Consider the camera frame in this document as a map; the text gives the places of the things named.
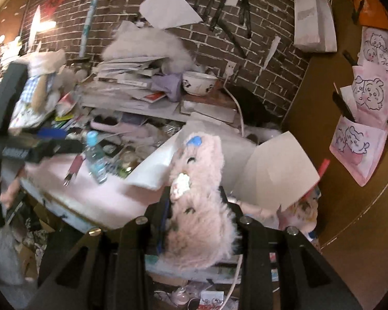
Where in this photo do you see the white paper bag on wall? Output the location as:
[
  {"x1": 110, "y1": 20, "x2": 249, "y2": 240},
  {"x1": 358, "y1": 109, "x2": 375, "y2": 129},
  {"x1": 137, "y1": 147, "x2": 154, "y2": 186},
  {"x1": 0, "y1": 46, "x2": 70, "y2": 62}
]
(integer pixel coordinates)
[{"x1": 294, "y1": 0, "x2": 338, "y2": 53}]

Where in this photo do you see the pink rectangular keychain tag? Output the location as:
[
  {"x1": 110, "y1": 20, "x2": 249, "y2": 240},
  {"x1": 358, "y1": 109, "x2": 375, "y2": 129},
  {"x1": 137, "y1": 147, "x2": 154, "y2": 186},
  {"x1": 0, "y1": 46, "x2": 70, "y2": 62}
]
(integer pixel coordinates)
[{"x1": 64, "y1": 153, "x2": 85, "y2": 187}]

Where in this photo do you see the stack of books and papers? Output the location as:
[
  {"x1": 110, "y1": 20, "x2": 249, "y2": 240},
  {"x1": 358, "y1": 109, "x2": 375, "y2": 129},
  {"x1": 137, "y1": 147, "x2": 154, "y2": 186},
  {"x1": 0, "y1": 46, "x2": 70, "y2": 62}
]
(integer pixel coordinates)
[{"x1": 80, "y1": 56, "x2": 167, "y2": 104}]

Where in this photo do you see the white panda bowl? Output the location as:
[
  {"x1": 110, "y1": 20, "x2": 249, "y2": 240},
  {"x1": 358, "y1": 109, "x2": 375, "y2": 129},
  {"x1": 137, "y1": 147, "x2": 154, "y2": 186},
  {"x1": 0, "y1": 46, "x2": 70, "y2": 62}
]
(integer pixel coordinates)
[{"x1": 182, "y1": 71, "x2": 217, "y2": 97}]

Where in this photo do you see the white fluffy fur pile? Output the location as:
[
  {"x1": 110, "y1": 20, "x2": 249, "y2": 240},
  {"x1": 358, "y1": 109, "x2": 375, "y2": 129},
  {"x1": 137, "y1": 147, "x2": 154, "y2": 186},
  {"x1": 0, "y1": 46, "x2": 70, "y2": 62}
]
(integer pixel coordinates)
[{"x1": 101, "y1": 21, "x2": 195, "y2": 74}]

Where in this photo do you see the pink fluffy plush toy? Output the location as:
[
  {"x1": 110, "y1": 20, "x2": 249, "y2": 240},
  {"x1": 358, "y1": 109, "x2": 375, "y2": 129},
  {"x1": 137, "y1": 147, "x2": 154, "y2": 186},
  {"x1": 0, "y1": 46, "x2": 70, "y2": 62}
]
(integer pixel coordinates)
[{"x1": 162, "y1": 132, "x2": 238, "y2": 271}]

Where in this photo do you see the pink white tissue pack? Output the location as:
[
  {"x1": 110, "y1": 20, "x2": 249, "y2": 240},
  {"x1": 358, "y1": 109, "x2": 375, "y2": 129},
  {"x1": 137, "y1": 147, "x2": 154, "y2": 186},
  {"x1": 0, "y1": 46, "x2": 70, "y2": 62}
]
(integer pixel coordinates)
[{"x1": 56, "y1": 91, "x2": 78, "y2": 117}]

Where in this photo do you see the light blue striped pole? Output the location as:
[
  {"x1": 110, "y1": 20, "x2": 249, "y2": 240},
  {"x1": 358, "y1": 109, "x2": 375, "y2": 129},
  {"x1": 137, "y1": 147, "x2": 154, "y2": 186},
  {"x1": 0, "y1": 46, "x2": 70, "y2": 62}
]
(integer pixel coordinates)
[{"x1": 78, "y1": 0, "x2": 98, "y2": 58}]

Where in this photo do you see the white paper sheet on wall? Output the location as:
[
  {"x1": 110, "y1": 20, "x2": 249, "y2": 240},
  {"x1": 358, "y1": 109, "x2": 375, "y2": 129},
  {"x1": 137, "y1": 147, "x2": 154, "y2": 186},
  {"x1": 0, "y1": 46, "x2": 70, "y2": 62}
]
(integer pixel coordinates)
[{"x1": 139, "y1": 0, "x2": 203, "y2": 29}]

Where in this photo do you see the purple cloth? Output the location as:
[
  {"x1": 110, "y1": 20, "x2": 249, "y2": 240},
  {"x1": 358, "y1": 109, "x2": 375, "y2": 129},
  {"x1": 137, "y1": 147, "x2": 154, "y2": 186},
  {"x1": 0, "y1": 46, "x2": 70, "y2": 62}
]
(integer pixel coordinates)
[{"x1": 151, "y1": 74, "x2": 183, "y2": 102}]

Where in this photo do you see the large plush doll plaid shirt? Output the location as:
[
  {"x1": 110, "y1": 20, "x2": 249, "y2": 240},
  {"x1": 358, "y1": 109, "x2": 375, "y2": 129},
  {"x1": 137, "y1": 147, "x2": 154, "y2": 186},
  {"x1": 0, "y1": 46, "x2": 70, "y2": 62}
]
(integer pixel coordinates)
[{"x1": 10, "y1": 50, "x2": 76, "y2": 129}]

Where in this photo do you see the pink hairbrush with black bristles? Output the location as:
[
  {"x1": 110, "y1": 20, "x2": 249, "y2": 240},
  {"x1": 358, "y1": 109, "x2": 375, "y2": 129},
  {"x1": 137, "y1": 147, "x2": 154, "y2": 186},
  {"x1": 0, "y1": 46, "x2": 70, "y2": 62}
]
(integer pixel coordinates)
[{"x1": 90, "y1": 115, "x2": 150, "y2": 138}]

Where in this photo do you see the brown box under bowl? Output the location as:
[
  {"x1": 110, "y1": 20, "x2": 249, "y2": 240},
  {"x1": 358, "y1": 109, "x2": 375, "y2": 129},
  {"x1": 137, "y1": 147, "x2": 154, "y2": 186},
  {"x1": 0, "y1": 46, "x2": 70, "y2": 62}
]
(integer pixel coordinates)
[{"x1": 180, "y1": 93, "x2": 237, "y2": 123}]

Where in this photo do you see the clear bottle with blue cap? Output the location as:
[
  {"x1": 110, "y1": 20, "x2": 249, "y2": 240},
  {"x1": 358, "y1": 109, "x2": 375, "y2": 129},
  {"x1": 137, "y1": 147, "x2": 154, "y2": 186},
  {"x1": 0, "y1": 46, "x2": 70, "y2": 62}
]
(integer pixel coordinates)
[{"x1": 85, "y1": 131, "x2": 108, "y2": 184}]

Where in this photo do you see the orange bag on wall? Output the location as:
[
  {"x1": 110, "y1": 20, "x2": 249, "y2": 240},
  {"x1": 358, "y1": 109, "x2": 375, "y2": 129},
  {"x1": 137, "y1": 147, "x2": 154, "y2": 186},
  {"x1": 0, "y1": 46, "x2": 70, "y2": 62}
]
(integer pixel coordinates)
[{"x1": 351, "y1": 0, "x2": 388, "y2": 31}]

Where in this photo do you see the pink cartoon hanging pocket organizer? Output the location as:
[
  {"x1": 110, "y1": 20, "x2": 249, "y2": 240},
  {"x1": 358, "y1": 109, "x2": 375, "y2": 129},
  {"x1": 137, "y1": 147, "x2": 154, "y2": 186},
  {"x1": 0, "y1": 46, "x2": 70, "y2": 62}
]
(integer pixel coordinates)
[{"x1": 329, "y1": 27, "x2": 388, "y2": 187}]

